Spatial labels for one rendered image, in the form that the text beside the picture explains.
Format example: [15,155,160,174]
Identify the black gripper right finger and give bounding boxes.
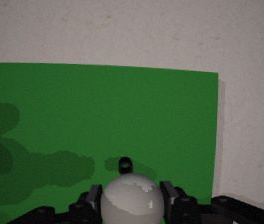
[160,180,264,224]

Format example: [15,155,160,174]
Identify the white ball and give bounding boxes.
[101,173,164,224]

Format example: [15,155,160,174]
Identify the green flat mat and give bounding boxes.
[0,63,218,224]

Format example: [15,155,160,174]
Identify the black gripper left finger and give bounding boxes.
[6,184,103,224]

